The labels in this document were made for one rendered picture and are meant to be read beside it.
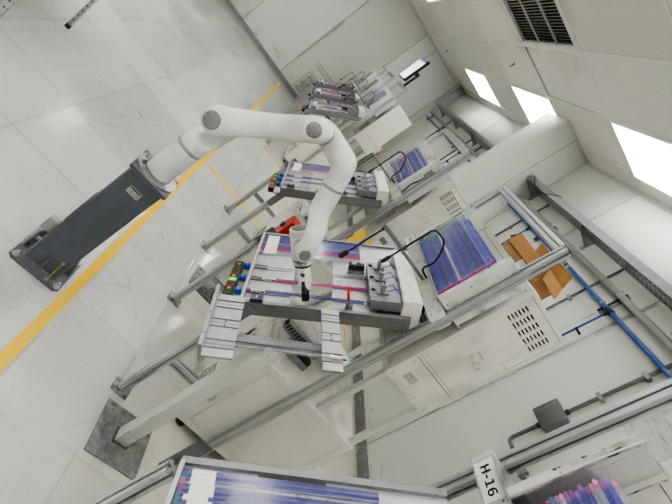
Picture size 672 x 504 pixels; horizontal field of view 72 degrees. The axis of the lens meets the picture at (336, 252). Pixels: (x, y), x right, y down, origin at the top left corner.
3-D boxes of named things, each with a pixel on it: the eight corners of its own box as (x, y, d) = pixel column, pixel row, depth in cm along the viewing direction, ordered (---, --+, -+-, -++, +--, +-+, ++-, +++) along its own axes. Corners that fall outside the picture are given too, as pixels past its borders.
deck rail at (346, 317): (238, 313, 191) (238, 301, 189) (239, 311, 193) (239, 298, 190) (408, 331, 195) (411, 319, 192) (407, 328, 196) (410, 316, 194)
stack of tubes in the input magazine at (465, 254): (437, 293, 191) (496, 260, 184) (418, 241, 236) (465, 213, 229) (452, 314, 195) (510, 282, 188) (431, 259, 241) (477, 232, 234)
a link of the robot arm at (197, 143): (173, 134, 180) (219, 97, 174) (194, 135, 198) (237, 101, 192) (191, 160, 182) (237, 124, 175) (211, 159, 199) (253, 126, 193)
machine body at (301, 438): (167, 422, 219) (269, 362, 203) (205, 333, 282) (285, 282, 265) (255, 497, 242) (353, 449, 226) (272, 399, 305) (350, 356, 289)
